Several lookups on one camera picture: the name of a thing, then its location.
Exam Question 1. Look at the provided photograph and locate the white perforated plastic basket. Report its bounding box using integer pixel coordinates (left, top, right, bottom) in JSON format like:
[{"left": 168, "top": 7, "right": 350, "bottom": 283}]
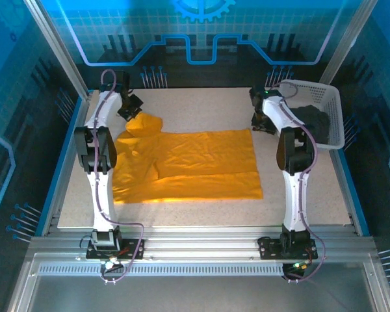
[{"left": 281, "top": 79, "right": 346, "bottom": 151}]

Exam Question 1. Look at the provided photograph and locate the slotted grey cable duct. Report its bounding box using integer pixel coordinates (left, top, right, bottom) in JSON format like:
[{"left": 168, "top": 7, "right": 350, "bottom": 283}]
[{"left": 37, "top": 263, "right": 287, "bottom": 277}]

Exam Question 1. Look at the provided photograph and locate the aluminium mounting rail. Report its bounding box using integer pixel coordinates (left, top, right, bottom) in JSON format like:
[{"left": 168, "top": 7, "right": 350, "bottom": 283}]
[{"left": 29, "top": 226, "right": 378, "bottom": 261}]

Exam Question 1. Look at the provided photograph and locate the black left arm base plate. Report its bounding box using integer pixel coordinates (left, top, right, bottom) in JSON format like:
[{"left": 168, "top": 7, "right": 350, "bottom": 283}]
[{"left": 85, "top": 239, "right": 146, "bottom": 261}]

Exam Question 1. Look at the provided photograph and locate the aluminium frame post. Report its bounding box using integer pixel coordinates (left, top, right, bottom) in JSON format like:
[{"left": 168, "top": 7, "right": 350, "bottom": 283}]
[
  {"left": 318, "top": 0, "right": 380, "bottom": 85},
  {"left": 23, "top": 0, "right": 92, "bottom": 98}
]

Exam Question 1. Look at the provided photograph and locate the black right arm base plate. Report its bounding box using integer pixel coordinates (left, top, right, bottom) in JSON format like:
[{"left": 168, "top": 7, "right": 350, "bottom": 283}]
[{"left": 257, "top": 236, "right": 319, "bottom": 260}]

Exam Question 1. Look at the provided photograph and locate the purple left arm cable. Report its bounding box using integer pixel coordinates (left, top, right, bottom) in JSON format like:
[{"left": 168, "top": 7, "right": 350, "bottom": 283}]
[{"left": 91, "top": 68, "right": 146, "bottom": 284}]

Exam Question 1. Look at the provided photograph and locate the grey metal base frame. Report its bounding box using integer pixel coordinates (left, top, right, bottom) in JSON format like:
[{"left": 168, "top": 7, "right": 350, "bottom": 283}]
[{"left": 6, "top": 252, "right": 390, "bottom": 312}]

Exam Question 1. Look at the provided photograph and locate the yellow t-shirt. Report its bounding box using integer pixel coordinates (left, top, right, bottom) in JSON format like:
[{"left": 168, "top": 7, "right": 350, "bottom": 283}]
[{"left": 112, "top": 113, "right": 264, "bottom": 205}]

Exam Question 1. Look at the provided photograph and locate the black t-shirt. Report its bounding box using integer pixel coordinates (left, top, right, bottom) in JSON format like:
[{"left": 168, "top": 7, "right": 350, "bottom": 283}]
[{"left": 292, "top": 104, "right": 332, "bottom": 144}]

